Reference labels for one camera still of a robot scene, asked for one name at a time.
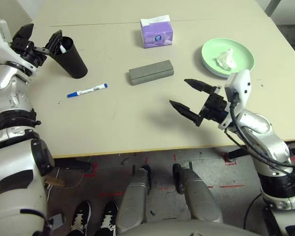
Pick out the grey robot leg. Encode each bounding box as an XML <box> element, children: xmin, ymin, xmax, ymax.
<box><xmin>172</xmin><ymin>163</ymin><xmax>223</xmax><ymax>223</ymax></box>
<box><xmin>115</xmin><ymin>164</ymin><xmax>152</xmax><ymax>234</ymax></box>

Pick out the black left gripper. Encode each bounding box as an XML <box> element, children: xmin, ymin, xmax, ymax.
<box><xmin>11</xmin><ymin>24</ymin><xmax>63</xmax><ymax>69</ymax></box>

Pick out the purple tissue pack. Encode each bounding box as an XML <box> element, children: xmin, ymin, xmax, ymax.
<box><xmin>140</xmin><ymin>15</ymin><xmax>174</xmax><ymax>49</ymax></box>

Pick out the black white sneaker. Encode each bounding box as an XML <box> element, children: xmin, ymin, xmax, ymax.
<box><xmin>98</xmin><ymin>201</ymin><xmax>118</xmax><ymax>236</ymax></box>
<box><xmin>70</xmin><ymin>201</ymin><xmax>91</xmax><ymax>236</ymax></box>

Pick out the small grey floor box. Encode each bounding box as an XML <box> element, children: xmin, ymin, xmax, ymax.
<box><xmin>49</xmin><ymin>213</ymin><xmax>64</xmax><ymax>228</ymax></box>

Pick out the white tissue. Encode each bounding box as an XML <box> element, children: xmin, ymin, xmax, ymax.
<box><xmin>215</xmin><ymin>48</ymin><xmax>236</xmax><ymax>71</ymax></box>

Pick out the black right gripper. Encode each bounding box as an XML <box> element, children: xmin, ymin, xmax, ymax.
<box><xmin>169</xmin><ymin>78</ymin><xmax>231</xmax><ymax>127</ymax></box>

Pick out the grey robot right leg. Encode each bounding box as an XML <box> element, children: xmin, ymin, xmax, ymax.
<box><xmin>172</xmin><ymin>163</ymin><xmax>223</xmax><ymax>223</ymax></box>

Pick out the neighbouring table metal frame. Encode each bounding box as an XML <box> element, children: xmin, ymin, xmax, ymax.
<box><xmin>264</xmin><ymin>0</ymin><xmax>282</xmax><ymax>17</ymax></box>

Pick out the grey glasses case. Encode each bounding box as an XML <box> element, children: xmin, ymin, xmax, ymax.
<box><xmin>128</xmin><ymin>59</ymin><xmax>175</xmax><ymax>86</ymax></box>

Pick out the green plate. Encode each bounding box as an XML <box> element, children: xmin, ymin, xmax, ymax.
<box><xmin>201</xmin><ymin>37</ymin><xmax>255</xmax><ymax>77</ymax></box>

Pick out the brown wooden block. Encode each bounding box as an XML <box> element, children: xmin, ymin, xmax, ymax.
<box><xmin>45</xmin><ymin>176</ymin><xmax>65</xmax><ymax>189</ymax></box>

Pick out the grey robot torso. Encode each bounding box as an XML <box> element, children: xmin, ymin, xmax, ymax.
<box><xmin>113</xmin><ymin>220</ymin><xmax>261</xmax><ymax>236</ymax></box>

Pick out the black cup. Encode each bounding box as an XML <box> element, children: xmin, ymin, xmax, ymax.
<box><xmin>49</xmin><ymin>36</ymin><xmax>89</xmax><ymax>80</ymax></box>

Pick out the grey robot left leg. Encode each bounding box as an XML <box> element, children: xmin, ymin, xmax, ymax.
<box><xmin>115</xmin><ymin>164</ymin><xmax>152</xmax><ymax>234</ymax></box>

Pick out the blue plate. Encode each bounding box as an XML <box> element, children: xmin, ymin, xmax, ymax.
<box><xmin>203</xmin><ymin>65</ymin><xmax>234</xmax><ymax>79</ymax></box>

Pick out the white marker blue cap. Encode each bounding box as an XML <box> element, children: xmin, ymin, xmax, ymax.
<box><xmin>67</xmin><ymin>83</ymin><xmax>108</xmax><ymax>98</ymax></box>

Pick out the thin white floor wire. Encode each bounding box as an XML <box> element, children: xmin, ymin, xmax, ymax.
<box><xmin>48</xmin><ymin>169</ymin><xmax>86</xmax><ymax>198</ymax></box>

